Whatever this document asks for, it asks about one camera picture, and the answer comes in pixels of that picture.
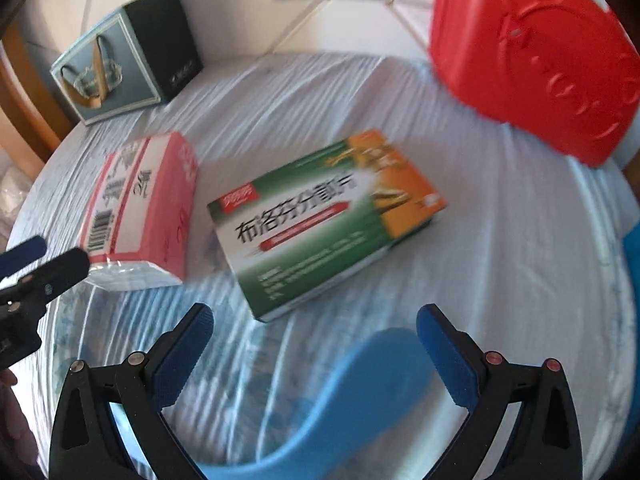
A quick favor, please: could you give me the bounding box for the dark gift box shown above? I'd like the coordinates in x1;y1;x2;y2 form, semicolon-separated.
50;0;204;127

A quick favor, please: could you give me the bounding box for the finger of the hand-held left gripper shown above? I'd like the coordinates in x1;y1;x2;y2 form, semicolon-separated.
0;236;48;278
0;247;92;311

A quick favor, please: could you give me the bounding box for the green orange medicine box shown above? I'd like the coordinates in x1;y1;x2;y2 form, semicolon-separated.
206;130;448;322

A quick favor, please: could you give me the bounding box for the person's left hand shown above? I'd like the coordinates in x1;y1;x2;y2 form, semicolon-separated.
0;370;38;480

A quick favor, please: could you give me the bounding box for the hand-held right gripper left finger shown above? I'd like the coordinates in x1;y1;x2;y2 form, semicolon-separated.
48;302;216;480

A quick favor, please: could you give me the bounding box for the blue fabric storage bin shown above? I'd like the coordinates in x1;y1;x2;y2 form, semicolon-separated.
197;225;640;480

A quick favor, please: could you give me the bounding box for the pink tissue pack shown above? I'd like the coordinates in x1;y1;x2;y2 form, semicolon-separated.
82;131;198;293

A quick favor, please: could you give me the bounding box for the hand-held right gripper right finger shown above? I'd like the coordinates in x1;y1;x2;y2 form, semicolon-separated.
416;303;586;480

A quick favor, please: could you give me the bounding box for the red plastic suitcase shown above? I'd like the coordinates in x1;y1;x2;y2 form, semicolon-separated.
429;0;640;168

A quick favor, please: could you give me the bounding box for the clear plastic wrap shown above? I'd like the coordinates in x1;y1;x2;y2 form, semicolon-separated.
0;147;43;226

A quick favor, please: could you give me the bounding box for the curved wooden frame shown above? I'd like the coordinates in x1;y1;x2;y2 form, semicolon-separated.
0;25;71;166

